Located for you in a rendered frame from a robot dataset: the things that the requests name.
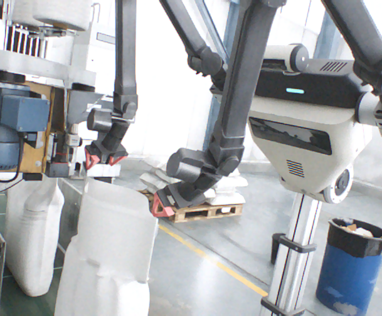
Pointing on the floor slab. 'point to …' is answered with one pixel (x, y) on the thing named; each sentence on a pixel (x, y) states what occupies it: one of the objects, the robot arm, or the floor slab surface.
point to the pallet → (208, 212)
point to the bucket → (275, 246)
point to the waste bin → (351, 266)
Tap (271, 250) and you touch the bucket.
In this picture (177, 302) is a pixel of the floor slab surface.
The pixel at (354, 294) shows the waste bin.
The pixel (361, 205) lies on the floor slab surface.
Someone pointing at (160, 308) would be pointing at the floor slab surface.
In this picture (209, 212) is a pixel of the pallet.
